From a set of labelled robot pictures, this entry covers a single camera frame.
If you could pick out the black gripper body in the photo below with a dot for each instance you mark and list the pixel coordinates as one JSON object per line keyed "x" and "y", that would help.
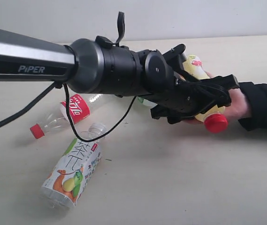
{"x": 169, "y": 90}

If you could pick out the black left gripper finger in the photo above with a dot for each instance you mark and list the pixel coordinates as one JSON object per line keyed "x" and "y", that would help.
{"x": 214, "y": 91}

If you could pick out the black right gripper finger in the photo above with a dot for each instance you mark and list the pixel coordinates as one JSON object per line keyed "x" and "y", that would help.
{"x": 183, "y": 113}

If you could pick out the yellow label bottle red cap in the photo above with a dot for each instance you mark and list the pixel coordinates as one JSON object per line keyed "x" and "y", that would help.
{"x": 212, "y": 116}

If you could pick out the clear tea bottle white label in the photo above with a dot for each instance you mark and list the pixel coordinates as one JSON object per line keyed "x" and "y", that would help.
{"x": 69, "y": 177}

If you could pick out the black sleeved forearm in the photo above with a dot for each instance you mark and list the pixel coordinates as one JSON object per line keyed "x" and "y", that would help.
{"x": 256, "y": 95}

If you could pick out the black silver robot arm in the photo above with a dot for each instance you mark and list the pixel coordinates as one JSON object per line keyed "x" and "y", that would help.
{"x": 100, "y": 67}

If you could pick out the white bottle green label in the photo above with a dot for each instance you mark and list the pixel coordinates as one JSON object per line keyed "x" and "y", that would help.
{"x": 146, "y": 102}

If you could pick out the clear cola bottle red label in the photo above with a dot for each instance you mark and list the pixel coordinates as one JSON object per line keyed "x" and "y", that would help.
{"x": 80, "y": 107}

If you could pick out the open bare human hand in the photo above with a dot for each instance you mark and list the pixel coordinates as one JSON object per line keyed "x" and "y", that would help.
{"x": 239, "y": 108}

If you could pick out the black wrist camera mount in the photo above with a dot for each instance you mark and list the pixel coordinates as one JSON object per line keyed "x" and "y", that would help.
{"x": 175, "y": 58}

